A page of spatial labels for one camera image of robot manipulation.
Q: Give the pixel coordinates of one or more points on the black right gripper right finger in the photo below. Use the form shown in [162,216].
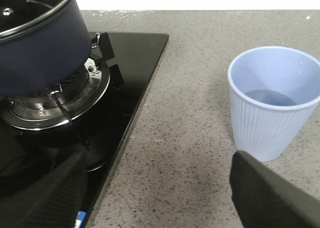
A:
[263,199]

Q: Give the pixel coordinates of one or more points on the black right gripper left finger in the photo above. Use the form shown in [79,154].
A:
[51,202]

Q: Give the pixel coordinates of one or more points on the dark blue cooking pot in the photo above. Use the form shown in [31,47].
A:
[42,43]

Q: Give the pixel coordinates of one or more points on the blue energy label sticker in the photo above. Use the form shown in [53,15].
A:
[81,215]

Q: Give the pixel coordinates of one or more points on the round gas burner head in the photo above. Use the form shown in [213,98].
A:
[29,112]

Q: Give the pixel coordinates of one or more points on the black glass gas stove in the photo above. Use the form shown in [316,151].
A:
[26,156]

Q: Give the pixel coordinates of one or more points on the blue ribbed plastic cup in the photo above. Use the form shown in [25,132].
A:
[273,91]

